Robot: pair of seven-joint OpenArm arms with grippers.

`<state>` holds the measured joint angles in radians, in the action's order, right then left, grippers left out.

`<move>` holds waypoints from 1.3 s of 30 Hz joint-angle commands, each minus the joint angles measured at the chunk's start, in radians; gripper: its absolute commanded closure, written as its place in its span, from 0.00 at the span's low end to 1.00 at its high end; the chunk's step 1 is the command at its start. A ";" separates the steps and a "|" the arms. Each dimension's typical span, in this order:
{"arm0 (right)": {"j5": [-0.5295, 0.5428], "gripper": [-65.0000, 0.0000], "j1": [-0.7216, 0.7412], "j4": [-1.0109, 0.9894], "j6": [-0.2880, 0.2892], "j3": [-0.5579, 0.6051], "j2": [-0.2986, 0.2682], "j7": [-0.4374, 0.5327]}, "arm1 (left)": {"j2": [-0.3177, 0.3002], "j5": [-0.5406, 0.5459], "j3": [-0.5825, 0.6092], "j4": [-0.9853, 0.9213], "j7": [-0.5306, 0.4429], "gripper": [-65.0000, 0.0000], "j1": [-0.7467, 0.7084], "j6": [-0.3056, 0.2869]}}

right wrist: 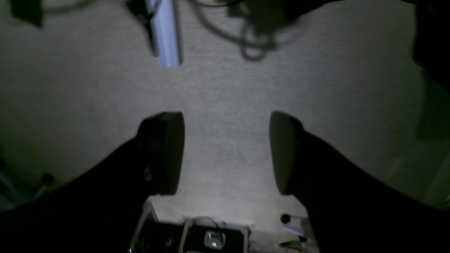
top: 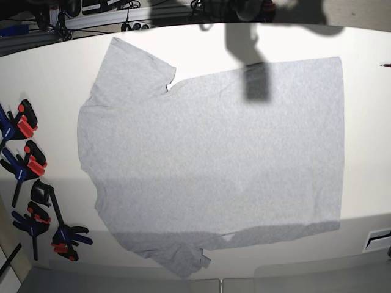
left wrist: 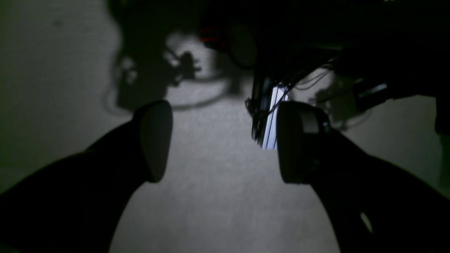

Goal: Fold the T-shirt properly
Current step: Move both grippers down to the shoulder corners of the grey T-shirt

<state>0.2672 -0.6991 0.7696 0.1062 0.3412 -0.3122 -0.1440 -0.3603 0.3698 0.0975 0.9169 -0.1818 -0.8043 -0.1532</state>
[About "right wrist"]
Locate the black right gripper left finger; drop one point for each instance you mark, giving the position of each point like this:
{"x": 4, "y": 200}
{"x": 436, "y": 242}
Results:
{"x": 98, "y": 212}

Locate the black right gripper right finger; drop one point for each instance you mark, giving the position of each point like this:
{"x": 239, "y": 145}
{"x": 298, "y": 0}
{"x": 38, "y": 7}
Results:
{"x": 349, "y": 210}

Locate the aluminium frame profile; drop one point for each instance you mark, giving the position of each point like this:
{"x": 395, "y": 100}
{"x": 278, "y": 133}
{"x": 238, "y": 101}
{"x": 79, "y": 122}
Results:
{"x": 163, "y": 21}

